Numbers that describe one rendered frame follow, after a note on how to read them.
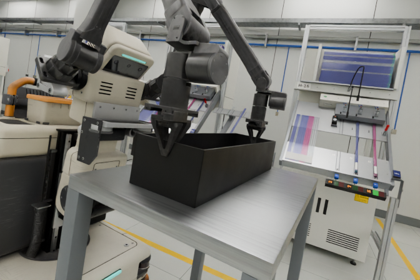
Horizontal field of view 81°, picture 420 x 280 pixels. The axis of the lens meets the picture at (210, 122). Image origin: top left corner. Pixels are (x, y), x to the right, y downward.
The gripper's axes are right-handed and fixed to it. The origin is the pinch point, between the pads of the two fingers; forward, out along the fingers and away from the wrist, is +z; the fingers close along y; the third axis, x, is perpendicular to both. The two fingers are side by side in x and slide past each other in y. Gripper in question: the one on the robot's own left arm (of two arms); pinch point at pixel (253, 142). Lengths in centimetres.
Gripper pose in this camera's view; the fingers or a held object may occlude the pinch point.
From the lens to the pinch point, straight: 101.8
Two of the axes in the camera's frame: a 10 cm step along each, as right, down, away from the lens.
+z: -1.6, 9.9, 0.6
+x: -8.7, -1.6, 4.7
